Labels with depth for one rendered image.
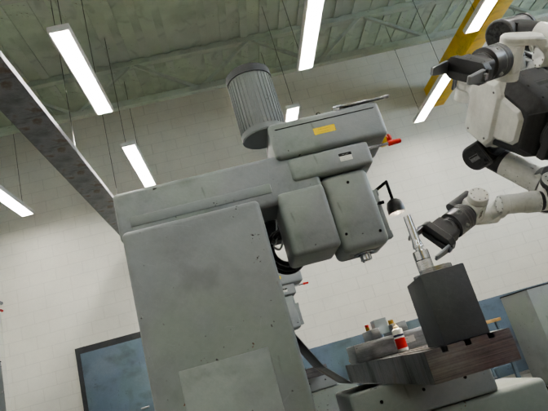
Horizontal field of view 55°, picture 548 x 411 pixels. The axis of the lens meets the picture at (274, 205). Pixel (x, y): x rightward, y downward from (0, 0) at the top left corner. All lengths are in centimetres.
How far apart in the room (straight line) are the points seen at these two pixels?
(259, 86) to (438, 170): 769
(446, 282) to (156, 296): 94
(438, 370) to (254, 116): 126
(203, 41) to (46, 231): 406
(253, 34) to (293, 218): 721
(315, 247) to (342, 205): 21
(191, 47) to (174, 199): 702
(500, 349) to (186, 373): 95
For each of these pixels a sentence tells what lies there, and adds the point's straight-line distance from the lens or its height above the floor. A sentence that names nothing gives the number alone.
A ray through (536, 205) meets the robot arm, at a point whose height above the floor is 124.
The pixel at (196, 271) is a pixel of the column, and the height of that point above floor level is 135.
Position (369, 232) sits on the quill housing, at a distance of 203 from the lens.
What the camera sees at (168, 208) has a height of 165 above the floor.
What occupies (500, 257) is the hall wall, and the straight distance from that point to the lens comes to 964.
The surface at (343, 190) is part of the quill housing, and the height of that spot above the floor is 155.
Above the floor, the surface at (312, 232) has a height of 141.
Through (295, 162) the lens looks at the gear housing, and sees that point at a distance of 207.
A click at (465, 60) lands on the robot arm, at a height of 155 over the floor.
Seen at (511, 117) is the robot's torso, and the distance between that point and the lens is 178.
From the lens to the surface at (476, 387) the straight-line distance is 199.
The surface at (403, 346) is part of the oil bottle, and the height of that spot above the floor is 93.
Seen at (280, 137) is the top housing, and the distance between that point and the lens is 210.
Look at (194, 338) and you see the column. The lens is 180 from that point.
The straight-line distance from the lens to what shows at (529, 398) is 207.
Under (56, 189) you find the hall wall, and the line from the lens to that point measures 971.
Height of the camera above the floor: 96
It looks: 17 degrees up
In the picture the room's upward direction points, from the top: 16 degrees counter-clockwise
